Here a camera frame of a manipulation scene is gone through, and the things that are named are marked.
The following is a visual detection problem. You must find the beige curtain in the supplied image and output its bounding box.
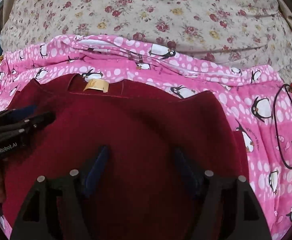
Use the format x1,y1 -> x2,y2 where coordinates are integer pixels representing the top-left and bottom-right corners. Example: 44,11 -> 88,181
0,0 -> 19,27

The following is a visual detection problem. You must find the pink penguin print blanket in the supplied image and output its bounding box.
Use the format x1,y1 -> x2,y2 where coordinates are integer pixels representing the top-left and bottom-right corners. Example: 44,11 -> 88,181
0,34 -> 292,240

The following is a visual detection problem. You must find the black cable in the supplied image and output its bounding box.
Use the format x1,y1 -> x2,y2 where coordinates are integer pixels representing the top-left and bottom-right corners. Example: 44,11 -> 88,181
273,83 -> 292,170

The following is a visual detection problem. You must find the dark red sweater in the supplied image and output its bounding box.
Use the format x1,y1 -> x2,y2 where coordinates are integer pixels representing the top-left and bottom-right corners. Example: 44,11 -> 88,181
1,79 -> 251,240

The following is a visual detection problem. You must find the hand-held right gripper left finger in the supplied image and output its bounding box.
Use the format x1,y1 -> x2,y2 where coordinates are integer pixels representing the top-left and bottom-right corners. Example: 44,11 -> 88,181
10,145 -> 110,240

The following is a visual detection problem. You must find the floral quilt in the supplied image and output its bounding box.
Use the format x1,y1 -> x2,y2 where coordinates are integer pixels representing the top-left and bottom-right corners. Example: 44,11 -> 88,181
0,0 -> 292,80

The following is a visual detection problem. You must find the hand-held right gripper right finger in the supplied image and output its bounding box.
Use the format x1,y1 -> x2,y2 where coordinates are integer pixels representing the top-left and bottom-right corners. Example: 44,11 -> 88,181
174,147 -> 272,240

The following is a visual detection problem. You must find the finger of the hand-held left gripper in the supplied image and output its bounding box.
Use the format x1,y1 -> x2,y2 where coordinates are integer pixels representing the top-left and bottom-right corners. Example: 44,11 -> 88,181
0,111 -> 57,142
0,104 -> 37,128

